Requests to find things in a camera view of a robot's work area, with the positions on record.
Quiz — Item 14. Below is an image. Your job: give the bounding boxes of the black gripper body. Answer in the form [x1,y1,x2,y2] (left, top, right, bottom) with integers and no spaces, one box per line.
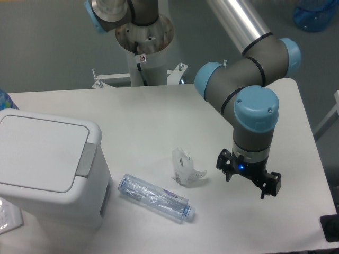
[226,154,268,188]

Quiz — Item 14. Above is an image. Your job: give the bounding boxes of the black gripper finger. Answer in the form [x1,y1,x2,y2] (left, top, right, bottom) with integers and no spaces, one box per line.
[216,149,234,182]
[260,171,281,199]

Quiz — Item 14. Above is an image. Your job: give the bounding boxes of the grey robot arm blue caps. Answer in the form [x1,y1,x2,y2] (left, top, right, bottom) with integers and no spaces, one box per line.
[84,1,301,196]

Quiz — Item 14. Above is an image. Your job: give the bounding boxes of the white plastic trash can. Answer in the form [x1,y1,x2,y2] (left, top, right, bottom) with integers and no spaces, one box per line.
[1,108,112,228]

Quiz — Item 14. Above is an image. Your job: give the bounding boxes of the crumpled clear plastic wrapper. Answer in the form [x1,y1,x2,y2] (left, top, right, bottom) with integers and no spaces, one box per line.
[172,147,207,186]

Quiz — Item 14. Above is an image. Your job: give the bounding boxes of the black device at table corner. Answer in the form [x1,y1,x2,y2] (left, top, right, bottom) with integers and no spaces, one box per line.
[320,214,338,242]

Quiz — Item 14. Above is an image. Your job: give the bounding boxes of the crushed clear plastic bottle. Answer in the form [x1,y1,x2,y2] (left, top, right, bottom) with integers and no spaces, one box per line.
[118,174,195,223]

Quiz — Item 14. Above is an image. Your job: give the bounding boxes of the white furniture frame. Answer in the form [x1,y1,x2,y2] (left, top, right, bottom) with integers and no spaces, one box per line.
[313,90,338,142]

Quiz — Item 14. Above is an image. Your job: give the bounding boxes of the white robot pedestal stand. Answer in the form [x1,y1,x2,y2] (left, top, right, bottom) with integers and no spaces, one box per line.
[92,14,188,88]

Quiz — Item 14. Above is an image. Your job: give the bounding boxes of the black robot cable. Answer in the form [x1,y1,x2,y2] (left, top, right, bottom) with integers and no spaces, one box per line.
[133,40,149,87]

